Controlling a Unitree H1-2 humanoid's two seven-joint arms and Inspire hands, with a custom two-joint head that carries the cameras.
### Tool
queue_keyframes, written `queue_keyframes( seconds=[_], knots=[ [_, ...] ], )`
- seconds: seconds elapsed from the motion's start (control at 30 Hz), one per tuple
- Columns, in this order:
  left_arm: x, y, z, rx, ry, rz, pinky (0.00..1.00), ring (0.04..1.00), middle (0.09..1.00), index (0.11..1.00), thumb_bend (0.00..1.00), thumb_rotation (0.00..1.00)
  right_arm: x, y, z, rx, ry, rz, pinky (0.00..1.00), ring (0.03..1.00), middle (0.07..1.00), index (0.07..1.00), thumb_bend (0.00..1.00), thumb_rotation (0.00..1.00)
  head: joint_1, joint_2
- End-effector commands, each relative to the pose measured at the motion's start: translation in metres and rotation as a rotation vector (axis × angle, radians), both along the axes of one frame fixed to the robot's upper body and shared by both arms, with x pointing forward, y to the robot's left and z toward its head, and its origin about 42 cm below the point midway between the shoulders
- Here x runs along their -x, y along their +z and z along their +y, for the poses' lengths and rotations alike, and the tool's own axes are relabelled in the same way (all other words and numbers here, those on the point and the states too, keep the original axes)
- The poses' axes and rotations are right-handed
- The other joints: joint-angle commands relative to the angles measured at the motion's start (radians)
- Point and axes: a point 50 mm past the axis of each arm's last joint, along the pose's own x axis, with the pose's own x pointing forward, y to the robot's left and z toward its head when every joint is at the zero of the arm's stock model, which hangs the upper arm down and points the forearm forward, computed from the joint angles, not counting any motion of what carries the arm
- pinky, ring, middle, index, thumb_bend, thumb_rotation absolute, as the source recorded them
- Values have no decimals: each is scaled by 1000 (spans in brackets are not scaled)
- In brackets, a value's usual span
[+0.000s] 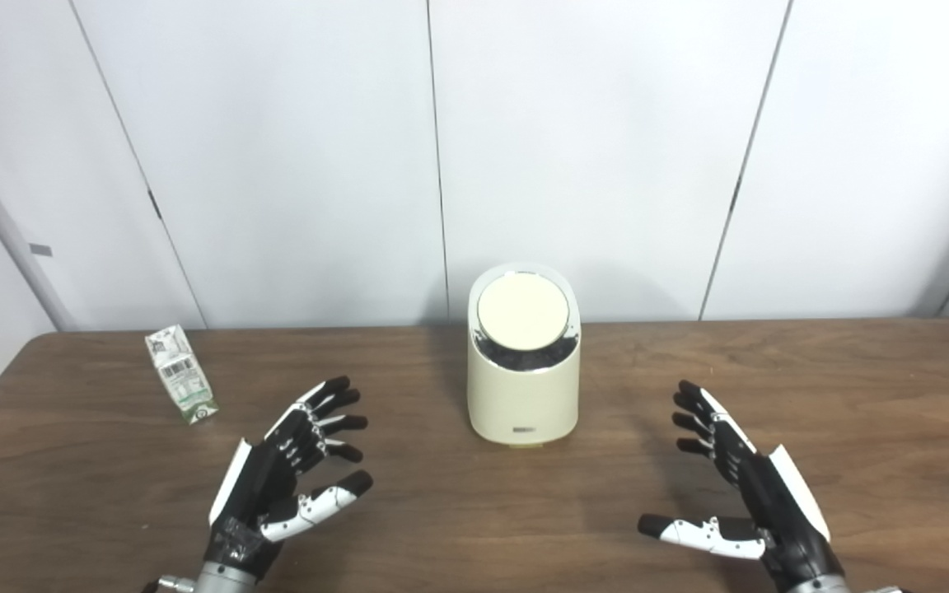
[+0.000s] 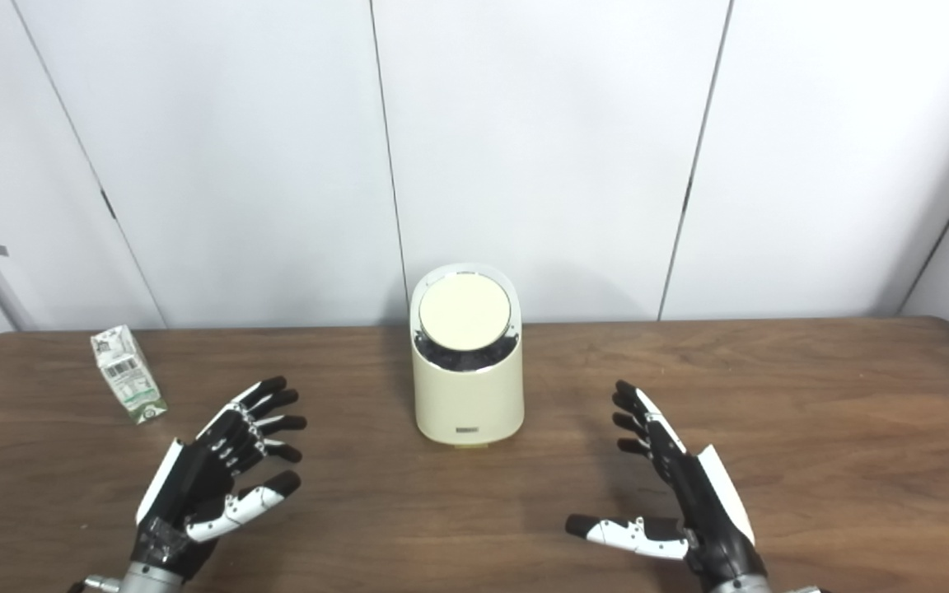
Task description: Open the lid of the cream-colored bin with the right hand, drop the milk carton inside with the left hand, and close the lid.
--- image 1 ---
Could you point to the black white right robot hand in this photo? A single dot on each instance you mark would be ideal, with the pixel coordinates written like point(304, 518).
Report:
point(779, 511)

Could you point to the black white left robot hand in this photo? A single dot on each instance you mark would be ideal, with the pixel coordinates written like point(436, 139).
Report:
point(256, 486)

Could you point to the green white milk carton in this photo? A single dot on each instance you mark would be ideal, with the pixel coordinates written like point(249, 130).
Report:
point(179, 375)

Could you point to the round cream bin lid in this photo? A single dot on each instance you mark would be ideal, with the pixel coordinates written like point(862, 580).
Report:
point(522, 313)

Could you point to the cream-colored bin body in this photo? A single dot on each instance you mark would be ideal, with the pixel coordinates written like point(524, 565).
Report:
point(522, 403)

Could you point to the black wall panel clip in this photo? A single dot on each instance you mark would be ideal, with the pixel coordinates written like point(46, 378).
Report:
point(155, 204)

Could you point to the small gray wall tag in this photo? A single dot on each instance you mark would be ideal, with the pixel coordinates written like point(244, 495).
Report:
point(40, 249)

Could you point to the white slanted wall post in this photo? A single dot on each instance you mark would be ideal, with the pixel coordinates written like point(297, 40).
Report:
point(5, 222)

